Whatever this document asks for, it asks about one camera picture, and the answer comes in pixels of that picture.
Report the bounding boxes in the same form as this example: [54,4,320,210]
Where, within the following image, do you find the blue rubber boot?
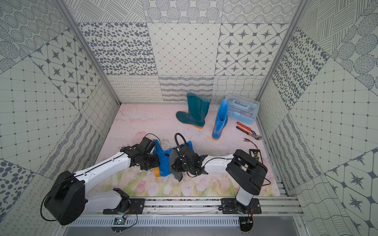
[154,139,187,177]
[212,99,229,140]

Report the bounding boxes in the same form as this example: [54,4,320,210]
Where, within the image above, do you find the green rubber boot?
[176,92,211,128]

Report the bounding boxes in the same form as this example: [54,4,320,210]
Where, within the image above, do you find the grey microfibre cloth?
[168,148,183,182]

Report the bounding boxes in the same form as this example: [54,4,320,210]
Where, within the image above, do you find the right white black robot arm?
[168,145,268,207]

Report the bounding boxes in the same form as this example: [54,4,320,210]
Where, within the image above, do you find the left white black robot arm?
[41,137,160,226]

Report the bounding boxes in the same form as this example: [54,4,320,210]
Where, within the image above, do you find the white ventilation grille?
[70,216,239,227]

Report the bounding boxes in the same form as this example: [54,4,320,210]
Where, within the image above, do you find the light blue plastic toolbox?
[225,94,260,124]

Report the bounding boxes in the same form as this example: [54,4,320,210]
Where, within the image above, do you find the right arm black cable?
[174,132,190,154]

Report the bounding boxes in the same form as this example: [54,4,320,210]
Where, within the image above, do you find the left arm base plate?
[102,198,145,214]

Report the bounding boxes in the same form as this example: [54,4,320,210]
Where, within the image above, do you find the aluminium mounting rail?
[60,196,305,217]

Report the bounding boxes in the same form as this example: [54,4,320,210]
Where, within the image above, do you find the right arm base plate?
[218,198,262,214]

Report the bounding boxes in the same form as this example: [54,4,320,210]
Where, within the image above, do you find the orange handled pliers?
[236,122,262,140]

